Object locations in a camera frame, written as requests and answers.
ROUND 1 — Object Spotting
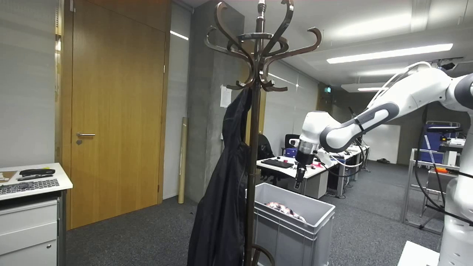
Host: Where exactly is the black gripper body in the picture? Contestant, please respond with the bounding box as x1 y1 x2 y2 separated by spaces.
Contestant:
293 139 316 172

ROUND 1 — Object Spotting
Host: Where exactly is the red white plaid shirt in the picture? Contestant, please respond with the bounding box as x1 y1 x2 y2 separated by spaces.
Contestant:
265 200 309 225

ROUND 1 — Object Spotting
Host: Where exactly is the white robot base table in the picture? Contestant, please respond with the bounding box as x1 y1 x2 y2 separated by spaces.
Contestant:
396 240 441 266

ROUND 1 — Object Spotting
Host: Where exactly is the grey plastic basin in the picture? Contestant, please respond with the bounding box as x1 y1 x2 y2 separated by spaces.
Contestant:
253 182 337 266

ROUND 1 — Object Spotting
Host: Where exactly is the black hanging jacket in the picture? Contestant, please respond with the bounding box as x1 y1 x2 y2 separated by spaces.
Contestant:
186 87 257 266

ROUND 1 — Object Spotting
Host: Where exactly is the white office desk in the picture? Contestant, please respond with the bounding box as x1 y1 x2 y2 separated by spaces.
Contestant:
256 145 370 200

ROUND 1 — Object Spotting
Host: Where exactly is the black office chair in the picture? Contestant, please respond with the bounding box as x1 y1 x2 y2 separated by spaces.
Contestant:
284 133 303 149

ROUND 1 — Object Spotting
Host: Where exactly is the black office keyboard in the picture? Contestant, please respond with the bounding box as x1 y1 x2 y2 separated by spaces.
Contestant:
260 157 296 170

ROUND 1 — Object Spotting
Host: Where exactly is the dark wooden coat rack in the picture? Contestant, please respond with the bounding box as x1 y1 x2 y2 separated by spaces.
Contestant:
204 0 322 266

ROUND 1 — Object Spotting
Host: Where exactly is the short ceiling light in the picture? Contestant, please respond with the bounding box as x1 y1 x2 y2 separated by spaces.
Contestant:
356 67 408 77

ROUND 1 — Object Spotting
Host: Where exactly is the long ceiling light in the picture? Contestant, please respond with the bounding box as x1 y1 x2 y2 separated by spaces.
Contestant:
325 42 455 65

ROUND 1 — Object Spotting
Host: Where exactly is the blue equipment cabinet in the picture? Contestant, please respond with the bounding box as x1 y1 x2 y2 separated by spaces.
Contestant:
418 120 463 164

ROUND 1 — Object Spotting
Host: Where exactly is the wooden door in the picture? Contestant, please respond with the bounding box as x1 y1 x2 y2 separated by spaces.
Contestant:
64 0 173 232

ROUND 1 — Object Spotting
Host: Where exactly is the black device on cabinet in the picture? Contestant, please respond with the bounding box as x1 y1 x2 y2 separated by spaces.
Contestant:
18 167 56 182

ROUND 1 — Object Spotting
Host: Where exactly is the grey keyboard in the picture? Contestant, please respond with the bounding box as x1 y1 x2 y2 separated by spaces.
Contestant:
0 177 61 197

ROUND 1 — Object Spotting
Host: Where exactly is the white drawer cabinet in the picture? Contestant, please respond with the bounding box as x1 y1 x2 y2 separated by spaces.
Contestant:
0 161 74 266

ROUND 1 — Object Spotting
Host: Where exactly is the white paper sheet on wall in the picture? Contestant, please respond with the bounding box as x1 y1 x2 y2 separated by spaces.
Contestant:
219 84 234 109

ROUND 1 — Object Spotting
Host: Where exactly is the metal frame cart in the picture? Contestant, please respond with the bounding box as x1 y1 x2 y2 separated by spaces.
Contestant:
401 146 473 231

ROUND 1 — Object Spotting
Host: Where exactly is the ceiling mounted camera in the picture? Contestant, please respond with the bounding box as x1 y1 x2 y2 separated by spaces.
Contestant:
433 56 464 74

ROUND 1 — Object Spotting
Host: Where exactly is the metal door handle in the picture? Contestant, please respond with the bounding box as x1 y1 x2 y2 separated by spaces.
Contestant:
74 132 96 146

